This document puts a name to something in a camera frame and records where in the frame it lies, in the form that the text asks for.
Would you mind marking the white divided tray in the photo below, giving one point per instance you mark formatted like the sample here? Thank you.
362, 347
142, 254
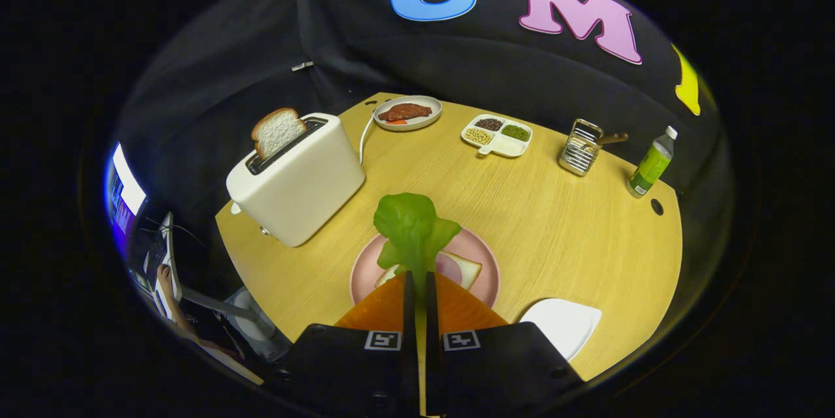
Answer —
512, 146

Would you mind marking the silver spring clip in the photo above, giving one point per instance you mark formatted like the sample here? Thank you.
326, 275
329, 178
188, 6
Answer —
302, 66

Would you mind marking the pink ham slice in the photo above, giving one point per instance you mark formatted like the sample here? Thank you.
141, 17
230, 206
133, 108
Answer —
449, 268

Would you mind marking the white toaster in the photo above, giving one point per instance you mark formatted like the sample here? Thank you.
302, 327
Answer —
306, 190

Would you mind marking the computer monitor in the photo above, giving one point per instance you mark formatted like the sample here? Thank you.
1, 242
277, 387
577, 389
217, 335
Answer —
127, 186

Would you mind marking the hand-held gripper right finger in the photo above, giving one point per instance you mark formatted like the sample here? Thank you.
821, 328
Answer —
432, 353

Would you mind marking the white bread slice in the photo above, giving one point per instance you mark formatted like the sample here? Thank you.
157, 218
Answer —
277, 131
471, 269

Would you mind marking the green label plastic bottle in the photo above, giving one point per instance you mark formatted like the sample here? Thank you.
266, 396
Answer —
650, 167

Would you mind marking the dark red beans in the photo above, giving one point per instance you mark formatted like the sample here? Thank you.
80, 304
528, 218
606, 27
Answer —
489, 124

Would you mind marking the pink round plate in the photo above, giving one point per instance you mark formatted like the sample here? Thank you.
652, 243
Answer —
486, 284

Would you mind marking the black backdrop cloth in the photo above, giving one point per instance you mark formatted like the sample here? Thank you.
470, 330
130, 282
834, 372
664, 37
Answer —
456, 59

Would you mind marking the brown meat slice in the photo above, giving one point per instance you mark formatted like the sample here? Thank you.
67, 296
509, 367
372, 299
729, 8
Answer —
404, 111

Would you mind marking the grey round plate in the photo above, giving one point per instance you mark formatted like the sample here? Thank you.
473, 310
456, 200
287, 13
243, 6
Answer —
430, 115

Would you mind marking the green mung beans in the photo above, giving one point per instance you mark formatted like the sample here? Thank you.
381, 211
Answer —
515, 132

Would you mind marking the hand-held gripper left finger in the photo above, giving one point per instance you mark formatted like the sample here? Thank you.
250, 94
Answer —
409, 353

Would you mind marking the white plate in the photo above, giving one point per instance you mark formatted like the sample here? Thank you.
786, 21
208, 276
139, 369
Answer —
561, 327

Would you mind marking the yellow soybeans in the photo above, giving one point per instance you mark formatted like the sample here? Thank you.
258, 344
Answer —
478, 136

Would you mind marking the green lettuce leaf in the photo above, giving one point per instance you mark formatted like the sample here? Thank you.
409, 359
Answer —
411, 222

